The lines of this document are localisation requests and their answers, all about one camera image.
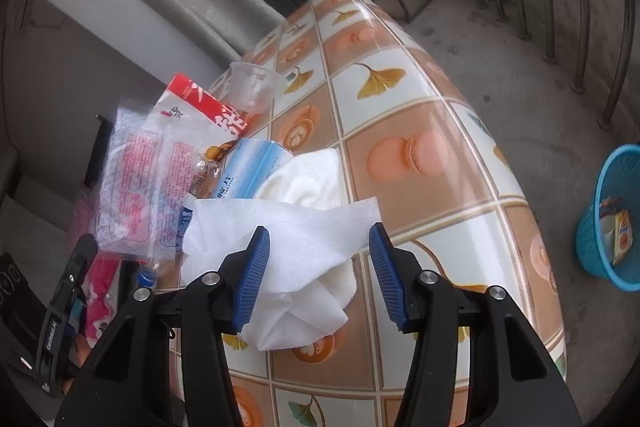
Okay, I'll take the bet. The clear wrapper with red print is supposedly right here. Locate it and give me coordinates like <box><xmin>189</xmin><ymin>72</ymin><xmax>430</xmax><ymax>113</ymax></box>
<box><xmin>94</xmin><ymin>96</ymin><xmax>202</xmax><ymax>259</ymax></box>

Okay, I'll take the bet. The blue plastic basket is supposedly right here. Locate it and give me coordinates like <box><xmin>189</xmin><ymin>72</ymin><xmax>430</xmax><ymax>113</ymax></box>
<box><xmin>575</xmin><ymin>145</ymin><xmax>640</xmax><ymax>292</ymax></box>

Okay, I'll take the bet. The red white snack bag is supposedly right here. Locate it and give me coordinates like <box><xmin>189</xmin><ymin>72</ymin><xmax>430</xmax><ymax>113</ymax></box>
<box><xmin>144</xmin><ymin>73</ymin><xmax>252</xmax><ymax>148</ymax></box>

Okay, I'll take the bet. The clear plastic cup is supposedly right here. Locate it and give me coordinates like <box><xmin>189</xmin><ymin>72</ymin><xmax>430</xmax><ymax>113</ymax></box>
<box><xmin>228</xmin><ymin>61</ymin><xmax>285</xmax><ymax>114</ymax></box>

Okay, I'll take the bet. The white paper tissue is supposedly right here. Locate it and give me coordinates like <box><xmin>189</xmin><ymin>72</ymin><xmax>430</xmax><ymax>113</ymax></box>
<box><xmin>180</xmin><ymin>194</ymin><xmax>382</xmax><ymax>353</ymax></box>

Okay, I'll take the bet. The small brown snack packet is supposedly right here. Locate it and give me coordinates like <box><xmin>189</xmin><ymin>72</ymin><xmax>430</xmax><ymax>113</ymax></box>
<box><xmin>191</xmin><ymin>139</ymin><xmax>237</xmax><ymax>198</ymax></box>

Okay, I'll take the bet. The yellow snack wrapper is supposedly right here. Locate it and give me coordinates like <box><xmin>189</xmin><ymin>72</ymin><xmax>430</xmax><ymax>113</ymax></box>
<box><xmin>609</xmin><ymin>209</ymin><xmax>637</xmax><ymax>266</ymax></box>

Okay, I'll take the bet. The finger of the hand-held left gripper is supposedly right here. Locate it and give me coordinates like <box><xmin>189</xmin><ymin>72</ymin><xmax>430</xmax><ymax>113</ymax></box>
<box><xmin>35</xmin><ymin>234</ymin><xmax>99</xmax><ymax>389</ymax></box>

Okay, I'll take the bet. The patterned tablecloth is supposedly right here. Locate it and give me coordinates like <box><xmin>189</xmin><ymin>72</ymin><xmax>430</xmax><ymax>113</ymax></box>
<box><xmin>155</xmin><ymin>0</ymin><xmax>569</xmax><ymax>427</ymax></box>

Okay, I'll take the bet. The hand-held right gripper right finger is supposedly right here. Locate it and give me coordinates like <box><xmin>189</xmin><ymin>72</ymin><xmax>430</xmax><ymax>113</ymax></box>
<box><xmin>369</xmin><ymin>222</ymin><xmax>581</xmax><ymax>427</ymax></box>

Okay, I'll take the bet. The light blue tissue pack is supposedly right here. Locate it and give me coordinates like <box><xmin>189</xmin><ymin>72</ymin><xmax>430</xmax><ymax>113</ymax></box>
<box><xmin>200</xmin><ymin>139</ymin><xmax>297</xmax><ymax>204</ymax></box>

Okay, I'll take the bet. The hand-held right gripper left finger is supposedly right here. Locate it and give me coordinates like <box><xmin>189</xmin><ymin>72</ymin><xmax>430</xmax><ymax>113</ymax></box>
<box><xmin>54</xmin><ymin>226</ymin><xmax>271</xmax><ymax>427</ymax></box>

